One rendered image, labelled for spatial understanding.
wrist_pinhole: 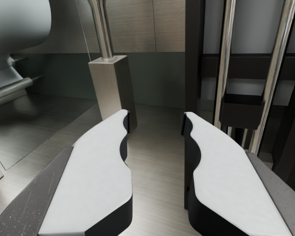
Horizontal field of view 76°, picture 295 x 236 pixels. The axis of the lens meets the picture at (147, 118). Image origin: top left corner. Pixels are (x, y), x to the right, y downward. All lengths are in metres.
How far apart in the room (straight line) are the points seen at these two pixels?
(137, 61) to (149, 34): 0.12
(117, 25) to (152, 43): 0.16
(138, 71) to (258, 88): 0.60
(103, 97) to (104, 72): 0.09
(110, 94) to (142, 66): 0.27
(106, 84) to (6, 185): 0.40
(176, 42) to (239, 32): 0.48
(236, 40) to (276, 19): 0.05
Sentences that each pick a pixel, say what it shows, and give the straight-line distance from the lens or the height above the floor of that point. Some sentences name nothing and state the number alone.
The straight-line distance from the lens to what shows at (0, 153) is 0.72.
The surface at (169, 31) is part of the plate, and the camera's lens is 0.76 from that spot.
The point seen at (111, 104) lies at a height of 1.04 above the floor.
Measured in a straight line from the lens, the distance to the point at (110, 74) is 0.58.
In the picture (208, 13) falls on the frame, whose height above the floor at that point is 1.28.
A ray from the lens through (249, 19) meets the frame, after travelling 0.30.
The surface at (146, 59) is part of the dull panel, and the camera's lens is 0.81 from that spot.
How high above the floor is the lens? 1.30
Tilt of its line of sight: 30 degrees down
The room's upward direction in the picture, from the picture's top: 6 degrees counter-clockwise
